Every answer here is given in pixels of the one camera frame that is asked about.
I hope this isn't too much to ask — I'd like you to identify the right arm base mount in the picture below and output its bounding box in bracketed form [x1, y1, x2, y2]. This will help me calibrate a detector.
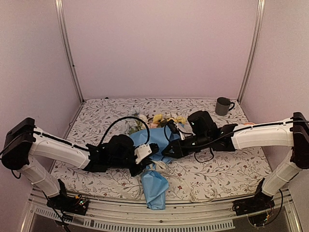
[232, 196, 275, 228]

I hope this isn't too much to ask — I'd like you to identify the cream printed ribbon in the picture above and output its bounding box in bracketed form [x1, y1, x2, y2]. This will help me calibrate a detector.
[115, 159, 219, 203]

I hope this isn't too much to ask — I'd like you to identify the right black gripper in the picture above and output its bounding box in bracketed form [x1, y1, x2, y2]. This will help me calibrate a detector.
[161, 133, 210, 160]

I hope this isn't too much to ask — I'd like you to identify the left aluminium frame post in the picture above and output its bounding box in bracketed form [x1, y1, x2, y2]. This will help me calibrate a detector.
[55, 0, 84, 103]

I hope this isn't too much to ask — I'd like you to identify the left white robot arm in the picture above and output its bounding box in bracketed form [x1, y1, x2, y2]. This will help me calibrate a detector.
[0, 117, 159, 210]

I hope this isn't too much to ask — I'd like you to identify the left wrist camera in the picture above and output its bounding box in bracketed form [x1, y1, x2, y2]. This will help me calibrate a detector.
[134, 143, 159, 164]

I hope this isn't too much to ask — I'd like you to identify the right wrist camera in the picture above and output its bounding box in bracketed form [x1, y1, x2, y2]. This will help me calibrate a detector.
[167, 121, 187, 140]

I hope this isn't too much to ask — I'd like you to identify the orange patterned bowl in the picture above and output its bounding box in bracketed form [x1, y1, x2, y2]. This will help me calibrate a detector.
[244, 122, 255, 126]

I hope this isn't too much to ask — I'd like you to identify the blue hydrangea stem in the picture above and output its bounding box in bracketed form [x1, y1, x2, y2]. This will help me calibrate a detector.
[125, 109, 145, 135]

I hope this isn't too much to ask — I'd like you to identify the aluminium frame post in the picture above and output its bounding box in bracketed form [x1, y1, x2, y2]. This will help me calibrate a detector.
[237, 0, 266, 104]
[55, 0, 84, 103]

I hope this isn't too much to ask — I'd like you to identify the yellow flower stem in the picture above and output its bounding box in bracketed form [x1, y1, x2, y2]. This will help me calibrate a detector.
[153, 114, 186, 127]

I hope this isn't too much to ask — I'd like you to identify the left black braided cable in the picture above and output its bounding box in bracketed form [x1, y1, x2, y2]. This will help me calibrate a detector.
[98, 116, 150, 148]

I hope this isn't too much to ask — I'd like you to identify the floral patterned table mat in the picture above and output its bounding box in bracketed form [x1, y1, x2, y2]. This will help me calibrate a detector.
[51, 99, 271, 201]

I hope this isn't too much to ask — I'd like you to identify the blue wrapping paper sheet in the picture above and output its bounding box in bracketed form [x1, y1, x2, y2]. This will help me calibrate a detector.
[141, 128, 179, 210]

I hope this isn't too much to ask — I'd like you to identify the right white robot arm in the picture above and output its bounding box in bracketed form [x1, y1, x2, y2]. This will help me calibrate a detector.
[162, 111, 309, 211]

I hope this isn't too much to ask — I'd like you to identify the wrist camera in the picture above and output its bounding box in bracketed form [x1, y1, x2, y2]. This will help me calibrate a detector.
[167, 121, 187, 140]
[134, 143, 159, 164]

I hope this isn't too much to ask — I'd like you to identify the right aluminium frame post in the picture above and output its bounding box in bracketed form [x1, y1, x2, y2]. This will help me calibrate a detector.
[237, 0, 266, 104]

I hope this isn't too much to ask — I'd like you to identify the front aluminium rail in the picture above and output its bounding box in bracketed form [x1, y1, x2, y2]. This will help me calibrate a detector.
[20, 188, 306, 232]

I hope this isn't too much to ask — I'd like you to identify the grey metal mug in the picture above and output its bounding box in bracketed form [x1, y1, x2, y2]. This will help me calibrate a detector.
[215, 97, 235, 116]

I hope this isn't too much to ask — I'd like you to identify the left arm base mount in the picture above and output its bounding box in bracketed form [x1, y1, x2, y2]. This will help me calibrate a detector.
[47, 194, 89, 216]

